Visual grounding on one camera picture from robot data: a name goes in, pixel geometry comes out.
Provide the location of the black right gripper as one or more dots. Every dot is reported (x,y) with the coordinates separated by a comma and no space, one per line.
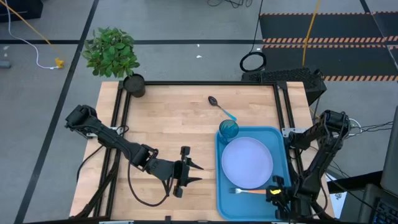
(286,202)

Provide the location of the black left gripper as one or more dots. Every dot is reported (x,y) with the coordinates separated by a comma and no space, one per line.
(164,169)

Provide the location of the lilac round plate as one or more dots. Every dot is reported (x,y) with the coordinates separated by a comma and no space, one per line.
(247,161)

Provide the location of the teal translucent cup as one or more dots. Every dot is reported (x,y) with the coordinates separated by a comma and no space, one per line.
(228,130)

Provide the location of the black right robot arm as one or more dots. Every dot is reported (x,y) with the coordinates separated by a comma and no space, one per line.
(314,174)

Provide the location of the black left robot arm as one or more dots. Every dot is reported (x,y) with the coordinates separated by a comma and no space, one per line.
(105,137)

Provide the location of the blue plastic tray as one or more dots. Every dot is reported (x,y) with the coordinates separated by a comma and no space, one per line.
(245,205)

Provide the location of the white printed sheet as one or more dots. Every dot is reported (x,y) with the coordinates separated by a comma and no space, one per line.
(337,202)

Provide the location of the black desk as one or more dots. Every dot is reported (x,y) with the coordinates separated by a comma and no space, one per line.
(351,184)

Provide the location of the black plant pot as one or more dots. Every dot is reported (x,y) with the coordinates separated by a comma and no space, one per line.
(134,85)

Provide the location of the black keyboard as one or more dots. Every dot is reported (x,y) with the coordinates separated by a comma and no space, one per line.
(387,213)

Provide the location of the black perforated crate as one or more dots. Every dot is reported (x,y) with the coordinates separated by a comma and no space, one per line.
(280,74)

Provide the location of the grey monitor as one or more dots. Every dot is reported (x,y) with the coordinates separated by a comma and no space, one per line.
(391,155)

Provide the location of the black hazard-striped floor mat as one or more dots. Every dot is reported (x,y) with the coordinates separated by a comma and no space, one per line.
(286,57)
(286,26)

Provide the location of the green leafy plant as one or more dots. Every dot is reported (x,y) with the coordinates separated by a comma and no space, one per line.
(110,53)

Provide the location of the grey floor box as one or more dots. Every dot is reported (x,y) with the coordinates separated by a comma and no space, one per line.
(4,64)

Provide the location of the black cabinet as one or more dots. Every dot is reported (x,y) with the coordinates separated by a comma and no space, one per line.
(20,9)

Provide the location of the black aluminium table frame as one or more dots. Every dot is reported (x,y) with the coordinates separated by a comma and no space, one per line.
(202,83)

